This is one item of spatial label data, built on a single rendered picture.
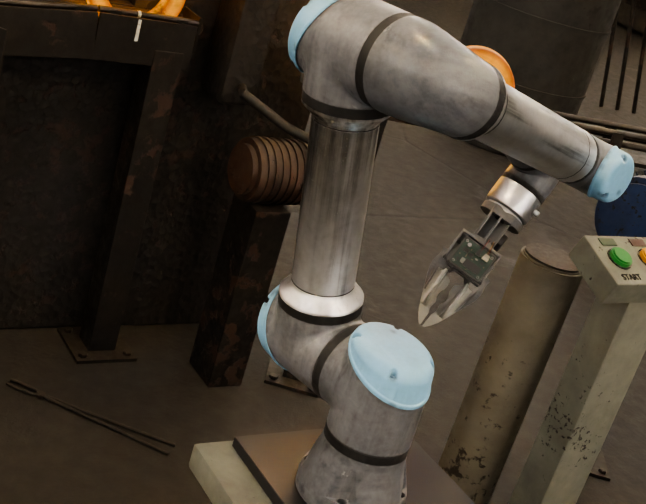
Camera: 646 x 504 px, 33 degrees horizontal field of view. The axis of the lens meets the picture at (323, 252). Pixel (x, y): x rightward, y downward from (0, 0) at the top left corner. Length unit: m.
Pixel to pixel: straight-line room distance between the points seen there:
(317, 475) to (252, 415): 0.78
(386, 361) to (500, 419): 0.74
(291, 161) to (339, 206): 0.72
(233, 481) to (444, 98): 0.60
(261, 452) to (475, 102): 0.59
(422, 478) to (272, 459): 0.22
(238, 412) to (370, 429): 0.84
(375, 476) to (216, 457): 0.24
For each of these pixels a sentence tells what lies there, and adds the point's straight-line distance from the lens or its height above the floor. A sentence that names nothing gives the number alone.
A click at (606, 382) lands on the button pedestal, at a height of 0.38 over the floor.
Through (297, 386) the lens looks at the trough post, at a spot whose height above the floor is 0.01.
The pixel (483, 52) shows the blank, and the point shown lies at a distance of 2.10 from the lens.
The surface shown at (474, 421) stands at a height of 0.18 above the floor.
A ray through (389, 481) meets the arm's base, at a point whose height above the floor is 0.38.
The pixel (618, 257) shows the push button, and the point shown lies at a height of 0.61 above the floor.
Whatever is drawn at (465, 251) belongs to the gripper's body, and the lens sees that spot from 1.61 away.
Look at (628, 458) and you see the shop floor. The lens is 2.58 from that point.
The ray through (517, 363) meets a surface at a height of 0.32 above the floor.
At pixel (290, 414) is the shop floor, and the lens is 2.24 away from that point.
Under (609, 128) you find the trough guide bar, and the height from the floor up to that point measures 0.71.
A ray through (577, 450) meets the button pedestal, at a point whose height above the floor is 0.23.
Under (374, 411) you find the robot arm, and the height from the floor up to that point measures 0.48.
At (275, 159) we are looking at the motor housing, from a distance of 2.04.
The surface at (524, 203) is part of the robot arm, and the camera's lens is 1.65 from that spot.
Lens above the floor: 1.16
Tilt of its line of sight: 22 degrees down
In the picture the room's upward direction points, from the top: 17 degrees clockwise
